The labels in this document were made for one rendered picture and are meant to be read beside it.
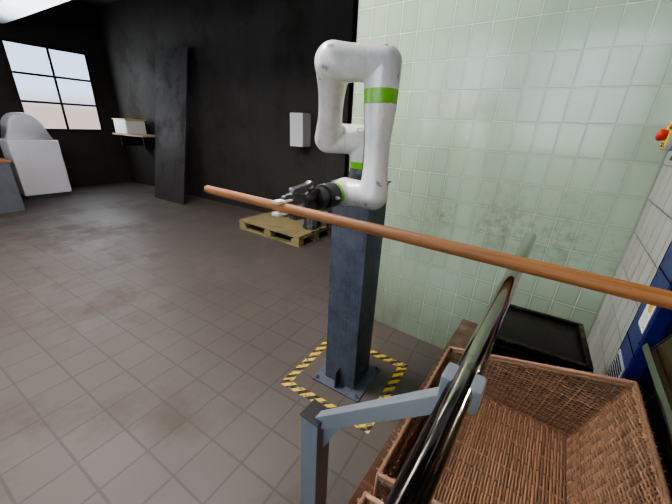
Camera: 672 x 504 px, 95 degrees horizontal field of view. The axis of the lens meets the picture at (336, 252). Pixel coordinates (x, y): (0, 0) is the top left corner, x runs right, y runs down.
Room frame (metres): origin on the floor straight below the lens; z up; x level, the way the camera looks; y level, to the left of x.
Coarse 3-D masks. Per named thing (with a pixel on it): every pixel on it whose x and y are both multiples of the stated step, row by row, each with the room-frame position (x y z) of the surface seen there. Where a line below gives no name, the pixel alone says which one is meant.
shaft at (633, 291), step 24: (216, 192) 1.10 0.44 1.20; (312, 216) 0.85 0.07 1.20; (336, 216) 0.81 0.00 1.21; (408, 240) 0.69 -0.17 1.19; (432, 240) 0.66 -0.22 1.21; (504, 264) 0.57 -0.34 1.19; (528, 264) 0.55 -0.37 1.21; (552, 264) 0.54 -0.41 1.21; (600, 288) 0.48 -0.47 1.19; (624, 288) 0.47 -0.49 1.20; (648, 288) 0.46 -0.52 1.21
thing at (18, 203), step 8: (0, 160) 4.60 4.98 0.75; (8, 160) 4.64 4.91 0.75; (0, 168) 4.53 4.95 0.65; (8, 168) 4.60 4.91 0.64; (0, 176) 4.51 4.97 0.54; (8, 176) 4.58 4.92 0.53; (0, 184) 4.48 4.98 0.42; (8, 184) 4.55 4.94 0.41; (16, 184) 4.63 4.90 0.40; (0, 192) 4.46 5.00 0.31; (8, 192) 4.53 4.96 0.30; (16, 192) 4.60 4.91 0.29; (0, 200) 4.43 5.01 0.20; (8, 200) 4.50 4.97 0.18; (16, 200) 4.58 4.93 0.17; (0, 208) 4.41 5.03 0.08; (8, 208) 4.48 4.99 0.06; (16, 208) 4.55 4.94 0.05; (24, 208) 4.63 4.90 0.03
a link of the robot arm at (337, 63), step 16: (320, 48) 1.14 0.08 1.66; (336, 48) 1.12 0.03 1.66; (352, 48) 1.13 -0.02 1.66; (320, 64) 1.13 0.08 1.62; (336, 64) 1.11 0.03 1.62; (352, 64) 1.12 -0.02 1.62; (320, 80) 1.17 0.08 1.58; (336, 80) 1.15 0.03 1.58; (352, 80) 1.16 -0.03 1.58; (320, 96) 1.25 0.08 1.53; (336, 96) 1.22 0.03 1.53; (320, 112) 1.32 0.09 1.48; (336, 112) 1.29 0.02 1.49; (320, 128) 1.38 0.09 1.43; (336, 128) 1.37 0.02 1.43; (320, 144) 1.45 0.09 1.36; (336, 144) 1.44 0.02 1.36
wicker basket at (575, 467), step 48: (432, 384) 0.74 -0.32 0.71; (528, 384) 0.75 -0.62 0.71; (576, 384) 0.69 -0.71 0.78; (624, 384) 0.64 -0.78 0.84; (528, 432) 0.68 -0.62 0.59; (576, 432) 0.66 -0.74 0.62; (624, 432) 0.53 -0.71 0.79; (384, 480) 0.43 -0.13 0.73; (528, 480) 0.54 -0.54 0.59; (576, 480) 0.53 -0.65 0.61; (624, 480) 0.44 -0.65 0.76
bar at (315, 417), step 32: (512, 288) 0.51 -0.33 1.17; (480, 320) 0.41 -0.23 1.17; (480, 352) 0.32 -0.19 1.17; (448, 384) 0.27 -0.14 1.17; (480, 384) 0.27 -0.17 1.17; (320, 416) 0.39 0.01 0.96; (352, 416) 0.35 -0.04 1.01; (384, 416) 0.32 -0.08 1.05; (416, 416) 0.30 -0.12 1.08; (448, 416) 0.22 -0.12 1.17; (320, 448) 0.39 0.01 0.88; (416, 448) 0.19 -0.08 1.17; (448, 448) 0.19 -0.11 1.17; (320, 480) 0.39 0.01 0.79; (416, 480) 0.16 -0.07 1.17
